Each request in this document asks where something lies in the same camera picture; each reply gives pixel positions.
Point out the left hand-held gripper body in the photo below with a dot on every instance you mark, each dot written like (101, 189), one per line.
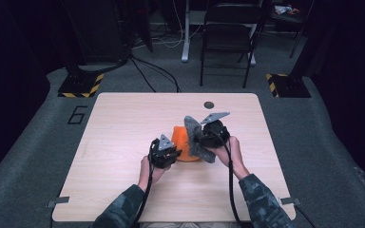
(163, 155)

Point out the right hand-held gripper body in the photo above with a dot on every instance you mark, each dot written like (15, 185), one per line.
(215, 134)

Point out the orange plush toy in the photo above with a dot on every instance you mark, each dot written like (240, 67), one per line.
(181, 144)

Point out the grey knitted cloth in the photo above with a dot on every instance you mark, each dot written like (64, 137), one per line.
(195, 139)

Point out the person's left hand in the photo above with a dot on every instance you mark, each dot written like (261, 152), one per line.
(152, 174)

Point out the person's right hand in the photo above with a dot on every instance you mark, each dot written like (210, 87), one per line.
(234, 156)

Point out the dark round table grommet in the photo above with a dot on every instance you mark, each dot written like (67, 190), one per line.
(208, 105)

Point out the striped black stand base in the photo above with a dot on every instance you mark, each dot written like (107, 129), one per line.
(290, 86)
(79, 85)

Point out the black folding chair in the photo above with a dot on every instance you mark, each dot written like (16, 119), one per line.
(229, 38)

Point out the grey tape strip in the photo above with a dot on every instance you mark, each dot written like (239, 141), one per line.
(291, 201)
(58, 201)

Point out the white desk leg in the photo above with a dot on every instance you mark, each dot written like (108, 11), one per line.
(186, 38)

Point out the dark cabinet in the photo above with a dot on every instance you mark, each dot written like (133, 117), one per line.
(98, 28)

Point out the small colourful object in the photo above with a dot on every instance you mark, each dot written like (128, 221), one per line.
(285, 9)

